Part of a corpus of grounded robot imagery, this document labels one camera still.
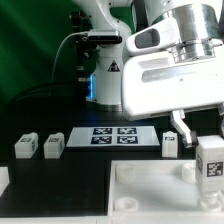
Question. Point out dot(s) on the white obstacle piece left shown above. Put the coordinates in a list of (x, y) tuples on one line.
[(4, 179)]

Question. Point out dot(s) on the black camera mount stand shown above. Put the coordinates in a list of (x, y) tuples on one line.
[(84, 50)]

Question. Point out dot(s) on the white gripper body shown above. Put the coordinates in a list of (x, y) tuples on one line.
[(154, 85)]

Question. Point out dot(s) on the white square table top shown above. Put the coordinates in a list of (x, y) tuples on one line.
[(161, 192)]

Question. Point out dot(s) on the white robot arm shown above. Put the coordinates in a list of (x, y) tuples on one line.
[(114, 21)]

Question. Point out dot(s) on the white marker sheet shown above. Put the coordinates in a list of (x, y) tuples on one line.
[(113, 136)]

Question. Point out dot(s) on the white front rail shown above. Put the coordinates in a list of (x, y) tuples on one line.
[(66, 220)]

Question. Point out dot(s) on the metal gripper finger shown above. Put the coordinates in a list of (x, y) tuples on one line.
[(189, 138)]

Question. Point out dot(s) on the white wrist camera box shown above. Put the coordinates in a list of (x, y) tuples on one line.
[(159, 36)]

